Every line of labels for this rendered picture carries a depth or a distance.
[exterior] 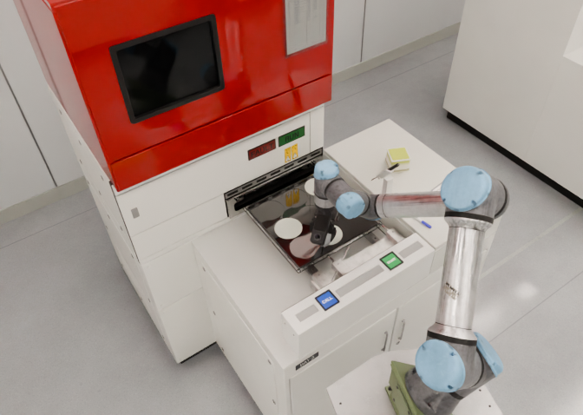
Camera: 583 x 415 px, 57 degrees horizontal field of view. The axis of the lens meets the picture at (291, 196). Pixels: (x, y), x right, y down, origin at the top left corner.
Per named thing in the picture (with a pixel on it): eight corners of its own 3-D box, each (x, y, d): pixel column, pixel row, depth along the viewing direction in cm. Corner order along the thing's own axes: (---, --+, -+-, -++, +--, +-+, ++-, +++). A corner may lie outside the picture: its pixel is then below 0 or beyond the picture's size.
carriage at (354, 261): (310, 285, 180) (310, 280, 178) (391, 237, 194) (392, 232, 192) (324, 301, 176) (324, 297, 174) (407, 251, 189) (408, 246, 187)
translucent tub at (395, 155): (384, 161, 206) (386, 148, 201) (403, 159, 207) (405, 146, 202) (389, 174, 201) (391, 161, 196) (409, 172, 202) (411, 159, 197)
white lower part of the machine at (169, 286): (123, 273, 292) (76, 161, 234) (252, 209, 323) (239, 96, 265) (180, 373, 250) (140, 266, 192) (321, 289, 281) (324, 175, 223)
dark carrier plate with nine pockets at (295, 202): (247, 207, 201) (246, 207, 200) (321, 172, 214) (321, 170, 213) (299, 268, 180) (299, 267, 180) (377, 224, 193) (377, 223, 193)
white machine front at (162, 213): (138, 260, 194) (108, 181, 165) (319, 172, 225) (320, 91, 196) (141, 266, 192) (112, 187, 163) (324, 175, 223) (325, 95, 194)
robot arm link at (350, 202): (376, 204, 159) (356, 183, 166) (356, 197, 151) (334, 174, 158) (361, 224, 162) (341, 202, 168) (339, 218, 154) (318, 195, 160)
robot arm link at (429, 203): (522, 183, 143) (368, 193, 176) (507, 174, 135) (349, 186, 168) (521, 226, 141) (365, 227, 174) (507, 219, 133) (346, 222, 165)
